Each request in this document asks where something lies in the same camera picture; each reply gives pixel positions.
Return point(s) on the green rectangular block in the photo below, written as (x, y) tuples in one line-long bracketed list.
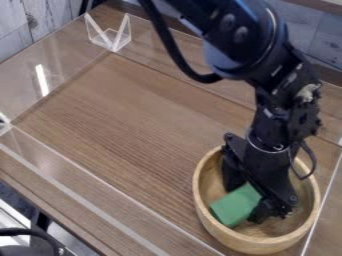
[(232, 208)]

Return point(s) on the wooden bowl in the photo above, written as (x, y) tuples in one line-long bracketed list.
[(249, 238)]

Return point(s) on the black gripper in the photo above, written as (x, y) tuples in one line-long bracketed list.
[(263, 168)]

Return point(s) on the clear acrylic barrier wall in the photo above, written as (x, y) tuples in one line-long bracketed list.
[(109, 129)]

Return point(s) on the clear acrylic corner bracket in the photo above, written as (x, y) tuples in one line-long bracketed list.
[(110, 39)]

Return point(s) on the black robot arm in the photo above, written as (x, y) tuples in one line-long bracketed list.
[(247, 48)]

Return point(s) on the black stand with cable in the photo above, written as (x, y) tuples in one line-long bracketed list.
[(22, 240)]

